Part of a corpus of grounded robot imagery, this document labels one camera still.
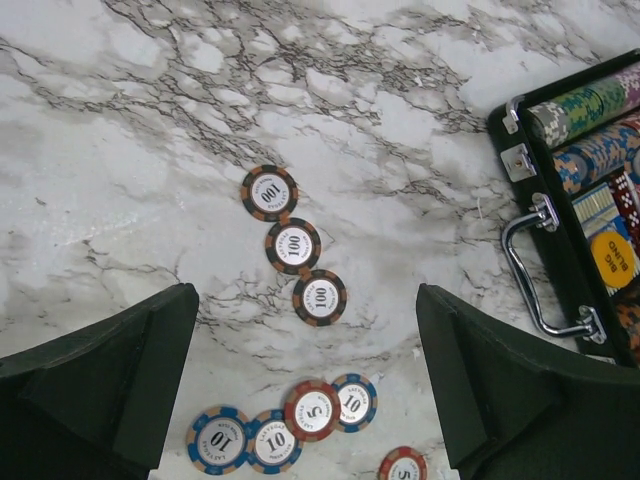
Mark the red 5 poker chip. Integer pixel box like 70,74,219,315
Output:
377,446,428,480
284,379,341,442

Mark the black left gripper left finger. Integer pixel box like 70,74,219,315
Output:
1,283,199,479

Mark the yellow big blind button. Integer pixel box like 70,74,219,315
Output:
590,231,639,296

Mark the blue 10 poker chip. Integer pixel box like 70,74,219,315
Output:
332,373,378,434
186,405,249,476
247,409,304,475

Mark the red die in case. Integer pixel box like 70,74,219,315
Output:
610,172,639,212

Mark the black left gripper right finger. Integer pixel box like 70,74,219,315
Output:
416,284,639,479

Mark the brown 100 poker chip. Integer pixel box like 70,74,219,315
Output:
264,217,322,275
292,269,347,327
240,165,299,222

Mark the black poker chip case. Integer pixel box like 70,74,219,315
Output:
487,50,639,367

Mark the blue playing card deck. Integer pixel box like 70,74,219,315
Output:
572,183,618,238

